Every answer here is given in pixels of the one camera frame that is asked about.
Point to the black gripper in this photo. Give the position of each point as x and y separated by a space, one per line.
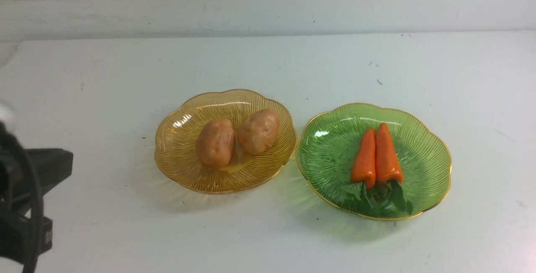
52 166

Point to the brown toy potato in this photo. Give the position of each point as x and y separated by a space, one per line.
259 132
216 143

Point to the orange toy carrot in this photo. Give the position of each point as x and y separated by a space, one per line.
363 171
389 172

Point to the amber ribbed plastic plate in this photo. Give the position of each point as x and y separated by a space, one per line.
176 137

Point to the green ribbed plastic plate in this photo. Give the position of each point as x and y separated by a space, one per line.
328 147

